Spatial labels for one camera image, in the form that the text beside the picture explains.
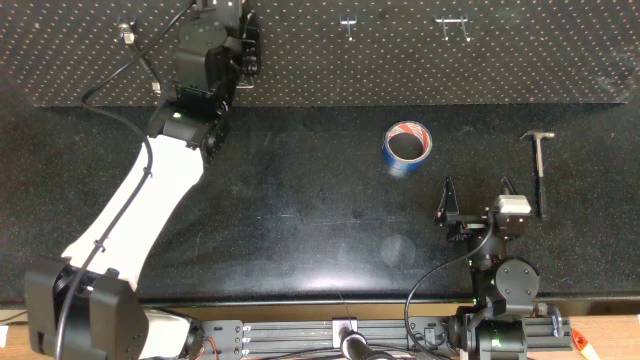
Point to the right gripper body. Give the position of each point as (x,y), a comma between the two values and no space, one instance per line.
(467,227)

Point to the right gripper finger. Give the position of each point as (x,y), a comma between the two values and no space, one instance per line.
(447,202)
(508,187)

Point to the hammer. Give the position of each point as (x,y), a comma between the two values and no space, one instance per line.
(539,155)

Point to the roll of blue tape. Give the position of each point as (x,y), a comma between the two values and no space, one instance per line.
(395,162)

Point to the wrench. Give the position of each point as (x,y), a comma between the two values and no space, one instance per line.
(128,36)

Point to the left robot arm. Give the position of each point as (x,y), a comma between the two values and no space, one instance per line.
(150,200)

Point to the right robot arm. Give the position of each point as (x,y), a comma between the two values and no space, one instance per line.
(515,280)

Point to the black pegboard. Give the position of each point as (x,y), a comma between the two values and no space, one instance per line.
(400,60)

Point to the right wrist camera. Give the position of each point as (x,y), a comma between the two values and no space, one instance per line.
(512,204)

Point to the mounting rail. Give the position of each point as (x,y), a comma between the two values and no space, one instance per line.
(290,332)

